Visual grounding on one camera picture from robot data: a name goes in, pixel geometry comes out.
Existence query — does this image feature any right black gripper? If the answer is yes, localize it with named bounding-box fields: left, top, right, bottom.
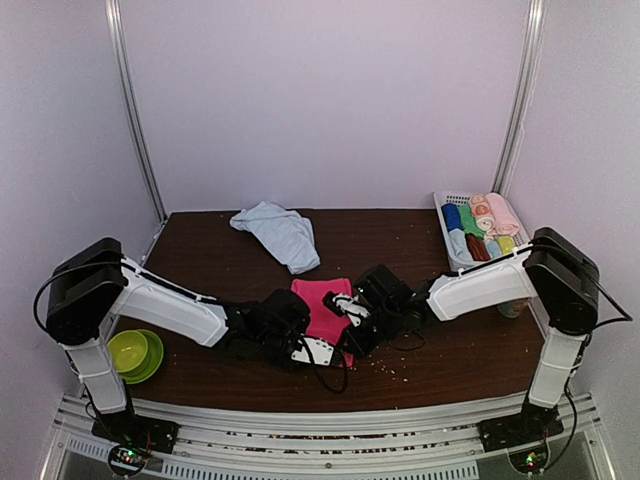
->
left=337, top=303, right=402, bottom=360

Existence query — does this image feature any magenta pink towel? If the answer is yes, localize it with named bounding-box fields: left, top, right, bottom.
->
left=291, top=278, right=352, bottom=347

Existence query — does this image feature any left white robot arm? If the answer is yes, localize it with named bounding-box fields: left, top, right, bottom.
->
left=32, top=237, right=316, bottom=444

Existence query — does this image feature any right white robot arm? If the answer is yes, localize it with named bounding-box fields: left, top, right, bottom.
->
left=341, top=227, right=599, bottom=442

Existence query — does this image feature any light blue rolled towel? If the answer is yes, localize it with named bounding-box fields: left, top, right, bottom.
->
left=448, top=229, right=473, bottom=264

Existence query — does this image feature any green plate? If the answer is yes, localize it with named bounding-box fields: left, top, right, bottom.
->
left=117, top=329, right=164, bottom=385

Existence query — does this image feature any dark red rolled towel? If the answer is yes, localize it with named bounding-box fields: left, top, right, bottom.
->
left=465, top=233, right=492, bottom=262

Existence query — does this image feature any cream patterned mug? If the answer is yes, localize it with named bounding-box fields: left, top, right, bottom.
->
left=497, top=298, right=530, bottom=319

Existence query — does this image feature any green rolled towel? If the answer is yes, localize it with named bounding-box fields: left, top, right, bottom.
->
left=457, top=205, right=485, bottom=240

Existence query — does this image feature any white plastic basket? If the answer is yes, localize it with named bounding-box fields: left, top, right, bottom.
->
left=433, top=191, right=529, bottom=271

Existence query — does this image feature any green bowl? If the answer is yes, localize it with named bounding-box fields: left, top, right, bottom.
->
left=108, top=330, right=149, bottom=374

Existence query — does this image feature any yellow rolled towel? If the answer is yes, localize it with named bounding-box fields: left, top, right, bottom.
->
left=496, top=236, right=517, bottom=255

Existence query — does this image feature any cartoon print rolled towel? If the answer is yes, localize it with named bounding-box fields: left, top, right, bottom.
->
left=469, top=194, right=495, bottom=237

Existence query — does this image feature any light pink rolled towel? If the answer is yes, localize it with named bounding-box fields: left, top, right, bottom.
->
left=486, top=192, right=520, bottom=237

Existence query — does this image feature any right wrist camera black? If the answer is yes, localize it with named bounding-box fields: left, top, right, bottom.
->
left=354, top=265, right=414, bottom=312

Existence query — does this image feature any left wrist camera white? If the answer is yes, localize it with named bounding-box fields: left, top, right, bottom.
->
left=290, top=336, right=341, bottom=367

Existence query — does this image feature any aluminium front rail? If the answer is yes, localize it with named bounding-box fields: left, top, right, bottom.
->
left=36, top=394, right=621, bottom=479

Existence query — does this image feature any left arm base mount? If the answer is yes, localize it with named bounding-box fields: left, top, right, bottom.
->
left=91, top=410, right=179, bottom=454

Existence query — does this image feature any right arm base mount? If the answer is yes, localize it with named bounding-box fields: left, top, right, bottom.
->
left=478, top=405, right=564, bottom=452

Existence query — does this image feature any right aluminium post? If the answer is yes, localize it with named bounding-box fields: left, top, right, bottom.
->
left=492, top=0, right=548, bottom=196

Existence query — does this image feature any aluminium post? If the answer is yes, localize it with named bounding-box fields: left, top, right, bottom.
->
left=492, top=0, right=548, bottom=196
left=105, top=0, right=168, bottom=223

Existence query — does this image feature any left aluminium post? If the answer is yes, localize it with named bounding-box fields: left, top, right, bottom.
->
left=105, top=0, right=168, bottom=223

